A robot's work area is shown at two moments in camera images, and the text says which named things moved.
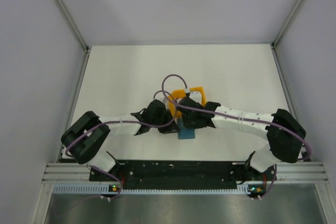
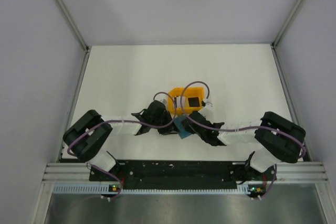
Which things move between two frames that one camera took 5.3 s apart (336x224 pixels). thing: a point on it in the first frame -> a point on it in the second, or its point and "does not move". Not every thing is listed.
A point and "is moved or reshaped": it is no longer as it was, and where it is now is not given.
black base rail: [183, 173] does not move
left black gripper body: [164, 118] does not move
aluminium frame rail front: [303, 171] does not move
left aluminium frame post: [66, 12] does not move
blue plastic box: [185, 133] is moved or reshaped
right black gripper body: [189, 123] -> [203, 137]
